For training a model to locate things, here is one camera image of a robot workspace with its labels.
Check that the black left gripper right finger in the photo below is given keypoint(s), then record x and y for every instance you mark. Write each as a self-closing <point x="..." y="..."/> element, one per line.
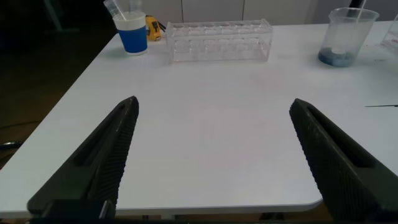
<point x="342" y="174"/>

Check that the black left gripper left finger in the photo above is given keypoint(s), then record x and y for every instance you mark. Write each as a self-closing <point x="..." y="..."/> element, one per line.
<point x="99" y="161"/>

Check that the test tube with red liquid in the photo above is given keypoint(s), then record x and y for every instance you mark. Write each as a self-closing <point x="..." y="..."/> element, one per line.
<point x="115" y="9"/>

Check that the test tube with blue liquid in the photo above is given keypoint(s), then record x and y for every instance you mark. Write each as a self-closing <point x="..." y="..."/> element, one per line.
<point x="135" y="6"/>

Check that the clear plastic beaker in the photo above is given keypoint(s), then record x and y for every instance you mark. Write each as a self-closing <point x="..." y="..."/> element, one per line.
<point x="337" y="57"/>

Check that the clear acrylic test tube rack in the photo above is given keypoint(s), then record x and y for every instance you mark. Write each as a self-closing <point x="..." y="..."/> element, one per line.
<point x="393" y="35"/>
<point x="217" y="43"/>

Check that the thin black stick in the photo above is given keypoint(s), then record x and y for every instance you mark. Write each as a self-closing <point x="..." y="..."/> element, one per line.
<point x="382" y="106"/>

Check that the grey metal chair base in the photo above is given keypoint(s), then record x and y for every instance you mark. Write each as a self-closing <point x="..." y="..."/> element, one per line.
<point x="9" y="145"/>

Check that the blue white paper cup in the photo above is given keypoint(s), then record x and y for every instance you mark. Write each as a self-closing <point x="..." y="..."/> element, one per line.
<point x="133" y="40"/>

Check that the yellow tape measure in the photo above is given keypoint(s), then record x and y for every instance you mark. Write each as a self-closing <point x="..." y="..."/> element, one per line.
<point x="153" y="28"/>

